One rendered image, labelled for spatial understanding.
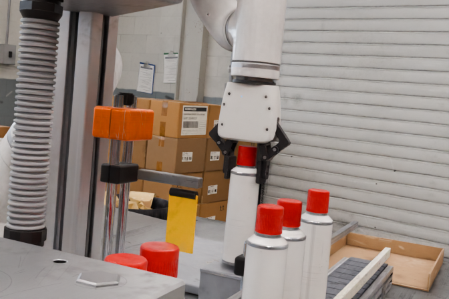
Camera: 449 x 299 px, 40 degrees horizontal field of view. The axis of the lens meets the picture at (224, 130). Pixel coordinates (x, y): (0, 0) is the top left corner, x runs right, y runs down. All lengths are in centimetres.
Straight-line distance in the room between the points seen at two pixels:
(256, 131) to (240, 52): 13
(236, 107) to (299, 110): 447
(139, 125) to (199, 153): 397
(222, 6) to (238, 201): 35
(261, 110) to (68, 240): 49
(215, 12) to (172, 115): 326
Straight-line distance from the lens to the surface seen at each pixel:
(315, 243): 95
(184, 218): 59
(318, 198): 95
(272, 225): 76
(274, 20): 105
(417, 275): 157
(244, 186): 106
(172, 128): 435
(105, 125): 59
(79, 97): 63
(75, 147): 63
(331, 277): 126
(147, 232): 171
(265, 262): 76
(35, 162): 53
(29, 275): 24
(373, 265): 126
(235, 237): 107
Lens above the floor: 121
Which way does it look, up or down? 3 degrees down
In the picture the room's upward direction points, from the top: 5 degrees clockwise
